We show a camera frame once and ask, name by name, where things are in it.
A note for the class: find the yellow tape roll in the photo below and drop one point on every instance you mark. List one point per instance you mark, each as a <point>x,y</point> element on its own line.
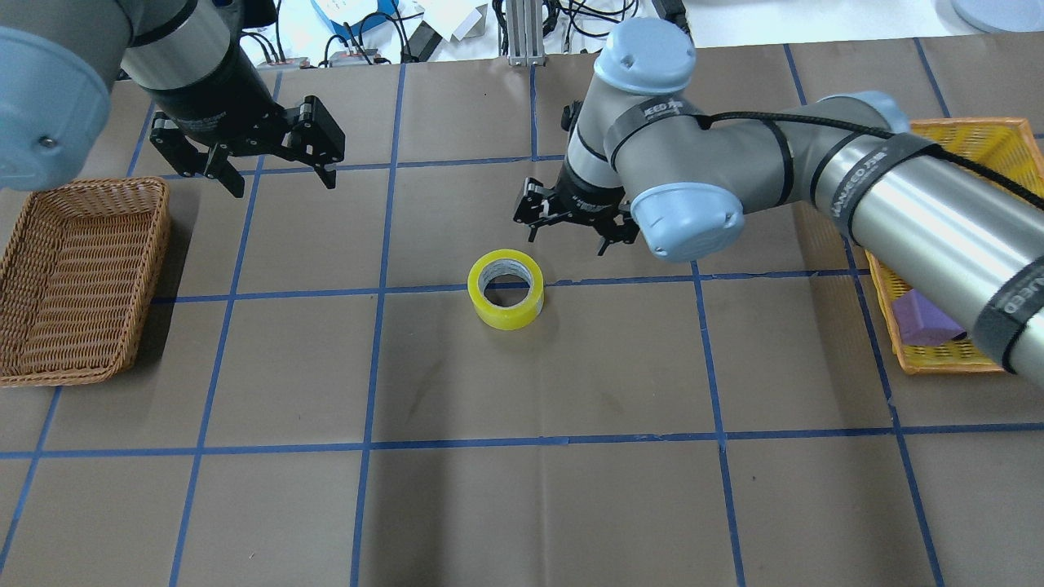
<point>506,262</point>

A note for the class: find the yellow plastic basket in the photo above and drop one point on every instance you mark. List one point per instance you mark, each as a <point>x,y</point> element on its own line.
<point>975,250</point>

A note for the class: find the black power adapter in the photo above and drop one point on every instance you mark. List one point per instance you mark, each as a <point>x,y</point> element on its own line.
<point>673,11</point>

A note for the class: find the brown wicker basket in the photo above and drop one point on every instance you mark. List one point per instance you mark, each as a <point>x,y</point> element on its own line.
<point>78,276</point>

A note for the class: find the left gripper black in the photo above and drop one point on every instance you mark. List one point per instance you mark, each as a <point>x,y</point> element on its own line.
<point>214,103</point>

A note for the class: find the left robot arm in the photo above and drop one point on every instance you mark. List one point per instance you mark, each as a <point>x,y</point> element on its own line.
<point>60,60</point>

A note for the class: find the blue cardboard box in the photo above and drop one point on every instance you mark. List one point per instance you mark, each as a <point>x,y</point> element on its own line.
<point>363,17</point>

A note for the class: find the purple foam block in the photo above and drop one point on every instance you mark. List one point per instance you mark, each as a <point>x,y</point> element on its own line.
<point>921,323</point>

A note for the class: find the aluminium frame post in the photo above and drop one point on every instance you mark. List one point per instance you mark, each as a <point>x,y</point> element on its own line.
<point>525,38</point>

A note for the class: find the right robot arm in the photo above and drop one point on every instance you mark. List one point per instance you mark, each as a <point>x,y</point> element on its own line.
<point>643,161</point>

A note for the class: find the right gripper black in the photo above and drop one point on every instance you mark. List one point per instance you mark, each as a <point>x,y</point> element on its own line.
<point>585,196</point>

